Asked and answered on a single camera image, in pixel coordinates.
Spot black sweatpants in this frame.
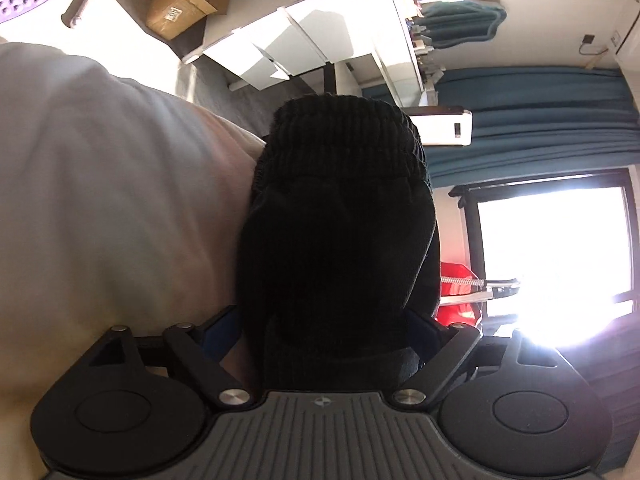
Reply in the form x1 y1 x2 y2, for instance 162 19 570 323
235 94 440 392

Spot red garment on stand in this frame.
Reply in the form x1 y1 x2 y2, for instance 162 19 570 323
435 262 480 326

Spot white metal stand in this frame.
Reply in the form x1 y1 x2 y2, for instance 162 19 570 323
439 276 520 307

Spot pastel bed sheet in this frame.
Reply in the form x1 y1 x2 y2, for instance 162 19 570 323
1 42 264 479

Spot white chair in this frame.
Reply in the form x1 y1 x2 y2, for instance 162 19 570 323
402 106 473 146

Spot teal curtain right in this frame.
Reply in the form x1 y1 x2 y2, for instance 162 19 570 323
425 66 639 188

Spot wavy mirror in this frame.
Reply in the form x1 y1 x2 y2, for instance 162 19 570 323
414 0 508 50

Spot white vanity desk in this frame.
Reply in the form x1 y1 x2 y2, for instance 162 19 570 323
182 0 424 107

